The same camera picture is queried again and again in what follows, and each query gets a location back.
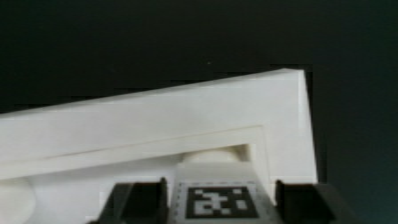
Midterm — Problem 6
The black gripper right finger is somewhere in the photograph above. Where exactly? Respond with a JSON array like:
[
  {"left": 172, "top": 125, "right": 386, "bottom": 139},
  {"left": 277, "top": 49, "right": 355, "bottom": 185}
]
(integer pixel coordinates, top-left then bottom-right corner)
[{"left": 276, "top": 180, "right": 363, "bottom": 224}]

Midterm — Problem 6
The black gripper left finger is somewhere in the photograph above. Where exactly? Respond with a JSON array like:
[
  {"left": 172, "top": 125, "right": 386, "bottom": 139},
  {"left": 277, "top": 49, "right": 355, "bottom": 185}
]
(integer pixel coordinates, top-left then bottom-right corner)
[{"left": 87, "top": 178, "right": 169, "bottom": 224}]

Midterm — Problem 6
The white table leg with tag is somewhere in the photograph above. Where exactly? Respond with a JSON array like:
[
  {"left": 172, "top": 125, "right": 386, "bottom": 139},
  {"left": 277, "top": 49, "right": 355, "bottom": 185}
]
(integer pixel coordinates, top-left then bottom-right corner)
[{"left": 167, "top": 150, "right": 281, "bottom": 224}]

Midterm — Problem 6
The white square tabletop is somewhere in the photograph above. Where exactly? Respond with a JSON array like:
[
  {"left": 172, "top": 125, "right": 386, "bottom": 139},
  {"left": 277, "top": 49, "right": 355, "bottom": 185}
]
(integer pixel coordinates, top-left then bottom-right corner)
[{"left": 0, "top": 69, "right": 318, "bottom": 224}]

